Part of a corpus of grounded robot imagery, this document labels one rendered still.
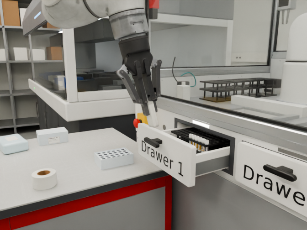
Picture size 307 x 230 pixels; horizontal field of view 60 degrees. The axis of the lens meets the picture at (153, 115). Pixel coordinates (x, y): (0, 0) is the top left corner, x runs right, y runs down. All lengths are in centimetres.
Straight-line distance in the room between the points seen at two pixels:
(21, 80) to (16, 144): 367
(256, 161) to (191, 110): 29
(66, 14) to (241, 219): 72
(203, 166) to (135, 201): 33
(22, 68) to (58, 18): 410
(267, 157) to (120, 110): 107
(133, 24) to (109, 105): 96
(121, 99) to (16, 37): 345
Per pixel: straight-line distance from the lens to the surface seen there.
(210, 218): 94
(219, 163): 78
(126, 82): 67
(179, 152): 71
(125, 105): 160
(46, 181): 87
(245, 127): 74
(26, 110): 492
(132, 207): 97
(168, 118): 101
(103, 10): 69
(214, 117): 82
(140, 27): 66
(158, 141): 77
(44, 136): 128
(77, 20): 75
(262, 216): 78
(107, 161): 96
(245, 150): 73
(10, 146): 122
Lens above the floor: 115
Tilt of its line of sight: 12 degrees down
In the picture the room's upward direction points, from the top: straight up
